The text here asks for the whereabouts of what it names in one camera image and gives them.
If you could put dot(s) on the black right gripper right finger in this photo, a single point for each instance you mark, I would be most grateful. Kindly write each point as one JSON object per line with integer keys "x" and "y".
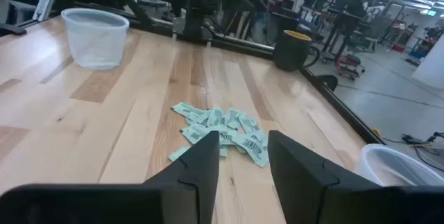
{"x": 298, "y": 175}

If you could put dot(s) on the translucent plastic bin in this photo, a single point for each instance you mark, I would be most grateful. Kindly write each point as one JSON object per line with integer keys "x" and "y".
{"x": 95, "y": 43}
{"x": 392, "y": 168}

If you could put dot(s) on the black table clamp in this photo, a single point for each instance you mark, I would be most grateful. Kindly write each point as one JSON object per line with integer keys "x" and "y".
{"x": 329, "y": 82}

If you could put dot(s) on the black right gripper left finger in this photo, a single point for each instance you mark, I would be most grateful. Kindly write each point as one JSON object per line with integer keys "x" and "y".
{"x": 197, "y": 168}

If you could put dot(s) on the black standing desk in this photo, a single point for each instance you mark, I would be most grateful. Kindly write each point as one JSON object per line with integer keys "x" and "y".
{"x": 343, "y": 19}

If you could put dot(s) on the red rolling creeper seat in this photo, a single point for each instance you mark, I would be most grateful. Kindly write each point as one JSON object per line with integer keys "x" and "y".
{"x": 350, "y": 66}

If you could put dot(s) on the black diagonal frame strut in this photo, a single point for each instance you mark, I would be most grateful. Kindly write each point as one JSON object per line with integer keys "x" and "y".
{"x": 133, "y": 2}

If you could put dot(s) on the black mug yellow inside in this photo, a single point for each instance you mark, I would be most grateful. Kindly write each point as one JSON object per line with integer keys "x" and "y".
{"x": 289, "y": 54}

